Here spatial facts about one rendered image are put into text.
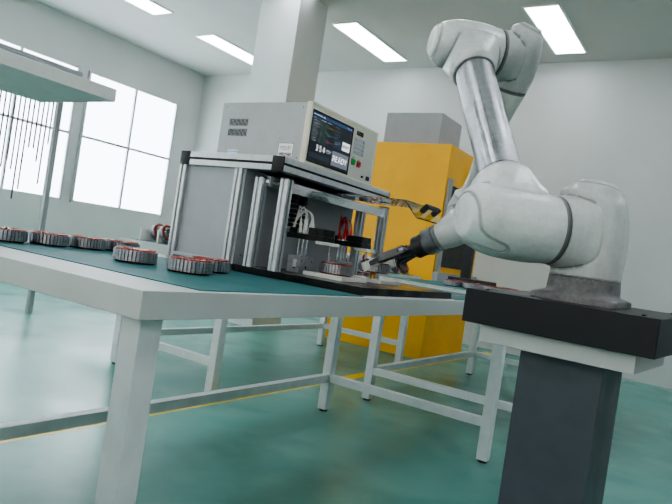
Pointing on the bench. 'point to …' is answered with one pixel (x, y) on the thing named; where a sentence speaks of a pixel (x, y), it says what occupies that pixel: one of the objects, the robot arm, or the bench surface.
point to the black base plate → (346, 284)
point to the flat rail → (336, 200)
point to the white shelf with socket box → (48, 82)
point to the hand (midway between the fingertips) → (375, 266)
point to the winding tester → (291, 134)
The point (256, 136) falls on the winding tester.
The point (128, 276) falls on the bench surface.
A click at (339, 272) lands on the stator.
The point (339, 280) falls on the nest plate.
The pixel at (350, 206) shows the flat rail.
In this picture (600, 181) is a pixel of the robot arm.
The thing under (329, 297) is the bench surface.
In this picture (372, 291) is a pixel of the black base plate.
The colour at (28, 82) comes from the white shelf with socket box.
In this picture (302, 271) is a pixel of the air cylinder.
